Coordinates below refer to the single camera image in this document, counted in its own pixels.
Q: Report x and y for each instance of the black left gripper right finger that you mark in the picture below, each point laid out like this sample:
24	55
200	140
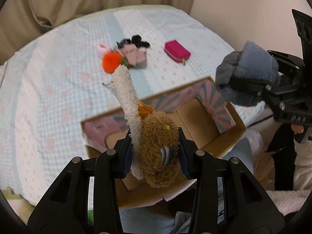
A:
228	198

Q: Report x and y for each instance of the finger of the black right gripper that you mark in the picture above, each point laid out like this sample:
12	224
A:
243	91
288	64

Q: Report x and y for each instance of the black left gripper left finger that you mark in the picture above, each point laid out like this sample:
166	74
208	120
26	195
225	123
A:
83	197

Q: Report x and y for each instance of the blue grey plush slipper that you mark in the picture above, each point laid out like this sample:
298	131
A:
252	63

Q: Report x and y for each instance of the brown and white plush toy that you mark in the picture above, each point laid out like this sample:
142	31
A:
154	136

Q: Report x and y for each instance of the magenta zip pouch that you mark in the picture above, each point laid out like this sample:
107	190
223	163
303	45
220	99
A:
177	52

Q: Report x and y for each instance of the pink cloth with black trim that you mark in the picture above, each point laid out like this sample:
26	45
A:
133	56

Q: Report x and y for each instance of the black scrunchie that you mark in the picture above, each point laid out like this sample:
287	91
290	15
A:
138	42

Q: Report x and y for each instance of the orange fluffy pompom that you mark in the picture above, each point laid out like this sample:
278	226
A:
112	60

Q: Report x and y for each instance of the pink fluffy scrunchie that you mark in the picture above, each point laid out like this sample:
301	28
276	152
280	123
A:
102	49

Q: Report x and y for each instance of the person's right hand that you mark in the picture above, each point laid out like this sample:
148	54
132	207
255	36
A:
297	128

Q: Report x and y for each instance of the white fleece sleeve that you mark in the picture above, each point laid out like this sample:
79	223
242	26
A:
291	201

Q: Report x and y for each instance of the cardboard box with pink flaps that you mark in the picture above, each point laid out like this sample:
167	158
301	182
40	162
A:
197	108

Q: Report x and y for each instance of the beige curtain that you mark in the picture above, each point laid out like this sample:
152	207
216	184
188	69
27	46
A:
24	20

